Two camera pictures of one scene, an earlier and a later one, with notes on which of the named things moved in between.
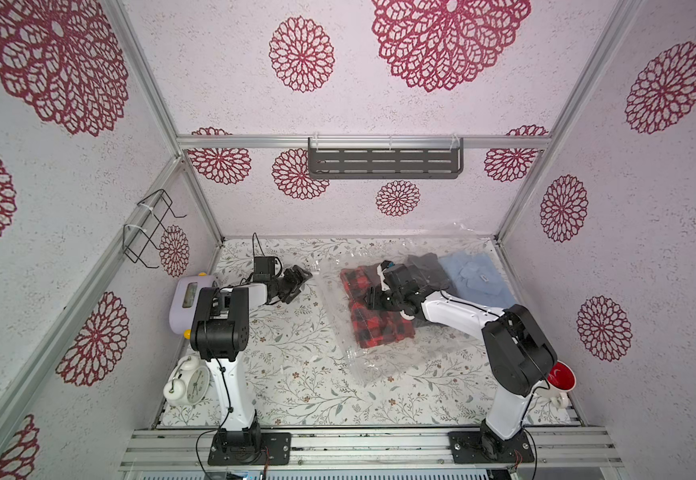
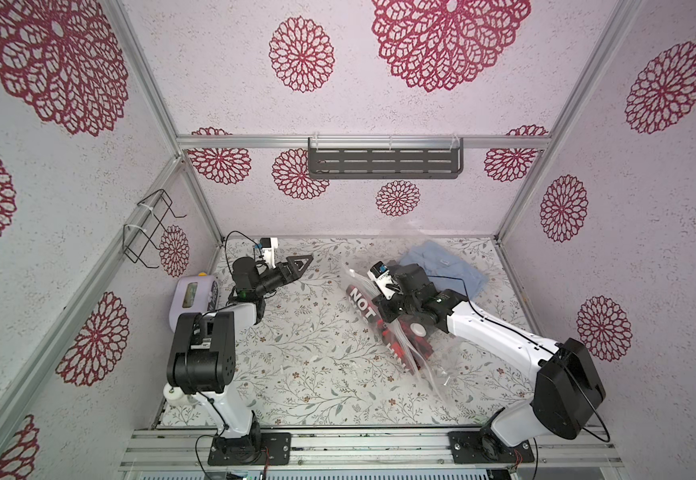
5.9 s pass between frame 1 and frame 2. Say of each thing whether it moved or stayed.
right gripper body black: stayed
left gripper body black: moved
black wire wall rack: stayed
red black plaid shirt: moved
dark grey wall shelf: stayed
